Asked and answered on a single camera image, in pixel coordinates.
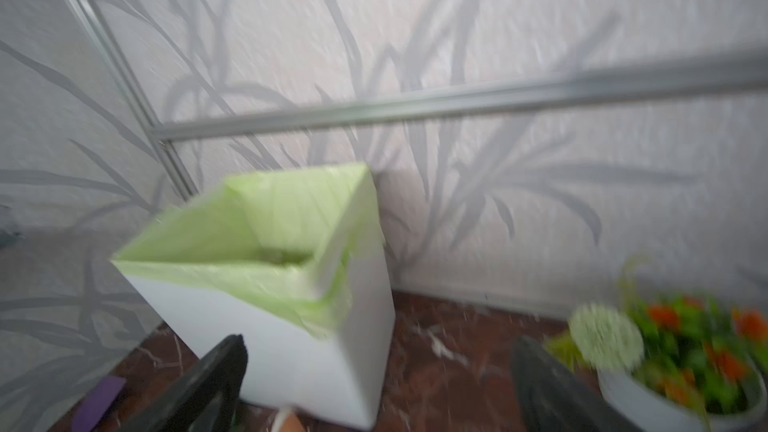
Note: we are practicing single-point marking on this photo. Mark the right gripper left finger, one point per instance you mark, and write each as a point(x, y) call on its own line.
point(205, 398)

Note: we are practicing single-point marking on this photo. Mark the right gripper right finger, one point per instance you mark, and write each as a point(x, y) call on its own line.
point(552, 398)

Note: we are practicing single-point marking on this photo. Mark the white bin with green liner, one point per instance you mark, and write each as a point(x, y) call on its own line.
point(293, 262)

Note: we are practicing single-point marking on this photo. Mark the purple spatula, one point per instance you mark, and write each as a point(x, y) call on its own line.
point(95, 405)

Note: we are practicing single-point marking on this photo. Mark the white pot with flowers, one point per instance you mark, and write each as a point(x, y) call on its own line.
point(676, 363)

